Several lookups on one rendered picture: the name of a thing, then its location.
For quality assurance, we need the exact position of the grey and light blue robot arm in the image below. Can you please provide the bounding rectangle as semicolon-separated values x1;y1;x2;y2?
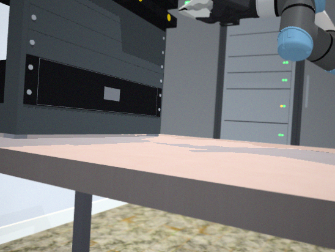
213;0;335;75

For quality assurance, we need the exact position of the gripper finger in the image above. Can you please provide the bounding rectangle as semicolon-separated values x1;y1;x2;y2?
179;0;213;11
179;8;221;24

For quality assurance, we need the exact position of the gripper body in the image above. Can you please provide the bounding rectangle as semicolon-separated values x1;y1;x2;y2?
211;0;259;27

